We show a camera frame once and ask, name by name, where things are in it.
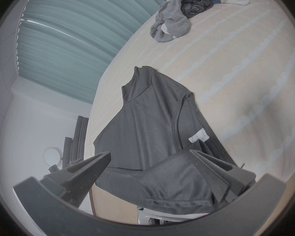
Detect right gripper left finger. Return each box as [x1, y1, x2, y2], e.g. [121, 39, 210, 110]
[42, 151, 111, 206]

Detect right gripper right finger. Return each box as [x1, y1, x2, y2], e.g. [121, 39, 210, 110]
[189, 149, 256, 203]

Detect black T-shirt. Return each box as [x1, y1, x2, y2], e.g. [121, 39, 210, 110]
[93, 66, 245, 214]

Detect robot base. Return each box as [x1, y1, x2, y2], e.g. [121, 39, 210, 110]
[136, 206, 212, 226]

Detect bed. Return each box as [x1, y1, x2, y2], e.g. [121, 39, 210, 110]
[85, 0, 295, 218]

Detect black chest of drawers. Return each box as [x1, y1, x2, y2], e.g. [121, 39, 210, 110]
[63, 116, 89, 167]

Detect round white mirror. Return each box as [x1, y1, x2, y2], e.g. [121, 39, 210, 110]
[43, 147, 62, 167]

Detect blue-green curtain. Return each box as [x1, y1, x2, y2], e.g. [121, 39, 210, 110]
[16, 21, 113, 105]
[23, 0, 180, 58]

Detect grey garment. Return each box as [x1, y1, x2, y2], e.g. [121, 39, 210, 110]
[150, 0, 190, 42]

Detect black patterned garment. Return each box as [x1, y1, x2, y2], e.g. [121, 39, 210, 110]
[180, 0, 214, 19]

